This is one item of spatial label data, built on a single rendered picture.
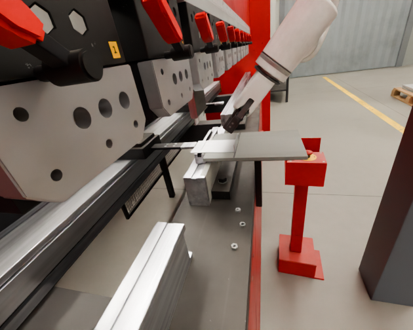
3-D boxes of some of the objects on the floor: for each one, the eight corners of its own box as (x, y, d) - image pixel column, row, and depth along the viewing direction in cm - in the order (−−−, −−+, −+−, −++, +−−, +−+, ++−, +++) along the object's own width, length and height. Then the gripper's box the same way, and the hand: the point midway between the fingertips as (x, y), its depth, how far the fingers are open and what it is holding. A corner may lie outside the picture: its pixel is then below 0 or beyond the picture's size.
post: (174, 198, 211) (94, -85, 115) (169, 197, 213) (87, -82, 117) (175, 194, 215) (100, -81, 120) (171, 194, 217) (93, -78, 121)
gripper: (286, 85, 43) (235, 148, 53) (280, 75, 55) (240, 128, 65) (257, 64, 42) (210, 132, 52) (258, 59, 55) (220, 114, 65)
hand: (231, 124), depth 58 cm, fingers closed
